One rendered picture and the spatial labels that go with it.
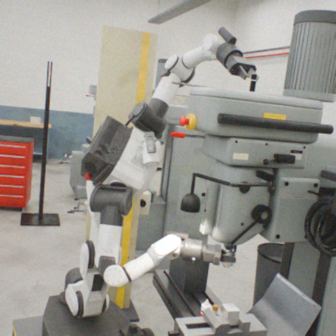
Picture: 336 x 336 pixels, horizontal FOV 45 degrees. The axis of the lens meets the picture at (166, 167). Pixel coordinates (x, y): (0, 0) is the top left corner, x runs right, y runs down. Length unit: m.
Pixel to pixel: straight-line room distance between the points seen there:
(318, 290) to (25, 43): 9.36
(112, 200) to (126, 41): 1.80
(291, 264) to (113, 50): 2.00
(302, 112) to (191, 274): 0.94
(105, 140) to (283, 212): 0.75
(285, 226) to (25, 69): 9.22
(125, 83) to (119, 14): 7.59
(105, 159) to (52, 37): 8.88
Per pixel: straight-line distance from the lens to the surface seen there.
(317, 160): 1.63
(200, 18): 11.30
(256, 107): 1.43
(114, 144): 1.68
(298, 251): 1.92
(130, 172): 1.66
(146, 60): 3.20
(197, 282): 2.04
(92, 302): 2.29
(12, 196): 6.05
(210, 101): 1.39
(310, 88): 1.61
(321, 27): 1.64
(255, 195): 1.53
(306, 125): 1.51
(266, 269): 3.60
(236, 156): 1.43
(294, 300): 1.92
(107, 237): 1.59
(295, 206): 1.61
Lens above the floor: 1.84
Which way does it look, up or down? 10 degrees down
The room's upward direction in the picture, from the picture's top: 7 degrees clockwise
